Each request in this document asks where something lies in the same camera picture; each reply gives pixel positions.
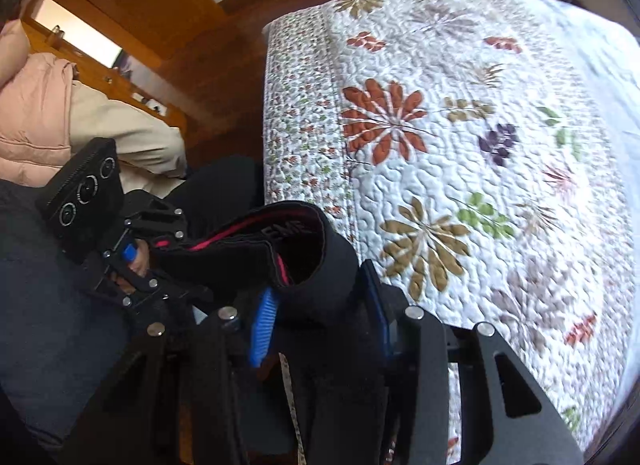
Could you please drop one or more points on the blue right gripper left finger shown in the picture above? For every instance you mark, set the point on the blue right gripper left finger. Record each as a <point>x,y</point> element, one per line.
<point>262,327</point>

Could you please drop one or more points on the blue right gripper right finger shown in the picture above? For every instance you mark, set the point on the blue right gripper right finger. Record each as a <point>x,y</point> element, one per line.
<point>382,302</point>

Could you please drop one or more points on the black pants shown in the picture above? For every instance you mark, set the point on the black pants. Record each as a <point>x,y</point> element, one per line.
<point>288,246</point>

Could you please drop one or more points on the person's left hand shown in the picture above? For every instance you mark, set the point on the person's left hand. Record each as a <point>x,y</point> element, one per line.
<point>140,266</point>

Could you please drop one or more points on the beige garment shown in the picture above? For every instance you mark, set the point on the beige garment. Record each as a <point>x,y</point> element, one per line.
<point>151,154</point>

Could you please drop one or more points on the person's black trouser leg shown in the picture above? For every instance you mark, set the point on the person's black trouser leg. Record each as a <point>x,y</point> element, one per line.
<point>219,193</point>

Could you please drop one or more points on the pink puffer jacket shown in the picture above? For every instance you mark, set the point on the pink puffer jacket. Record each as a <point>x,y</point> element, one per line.
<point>34,110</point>

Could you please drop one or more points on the floral quilted bedspread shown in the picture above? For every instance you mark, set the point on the floral quilted bedspread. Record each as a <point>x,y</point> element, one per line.
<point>485,155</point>

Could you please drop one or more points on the wooden wardrobe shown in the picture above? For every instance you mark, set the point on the wooden wardrobe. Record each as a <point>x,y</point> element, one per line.
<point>172,46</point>

